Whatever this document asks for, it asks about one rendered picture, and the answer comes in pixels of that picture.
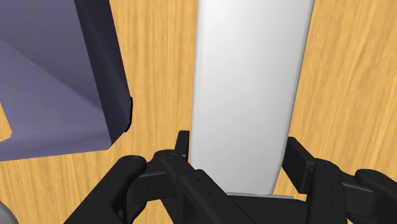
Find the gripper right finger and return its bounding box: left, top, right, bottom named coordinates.
left=281, top=136, right=397, bottom=224

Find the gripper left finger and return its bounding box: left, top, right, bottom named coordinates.
left=63, top=130, right=256, bottom=224

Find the white oblong smooth object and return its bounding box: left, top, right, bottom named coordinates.
left=189, top=0, right=316, bottom=199

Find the purple box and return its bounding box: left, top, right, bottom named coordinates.
left=0, top=0, right=134, bottom=162

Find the grey rounded object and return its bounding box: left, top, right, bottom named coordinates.
left=0, top=200, right=18, bottom=224

